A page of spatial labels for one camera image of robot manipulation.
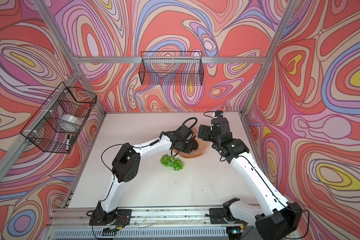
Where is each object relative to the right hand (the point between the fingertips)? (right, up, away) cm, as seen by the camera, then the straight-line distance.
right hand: (208, 132), depth 76 cm
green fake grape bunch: (-22, -18, +12) cm, 30 cm away
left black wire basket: (-73, +4, -7) cm, 74 cm away
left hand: (-7, -11, +17) cm, 22 cm away
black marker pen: (-69, -5, -4) cm, 70 cm away
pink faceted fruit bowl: (0, -10, +21) cm, 23 cm away
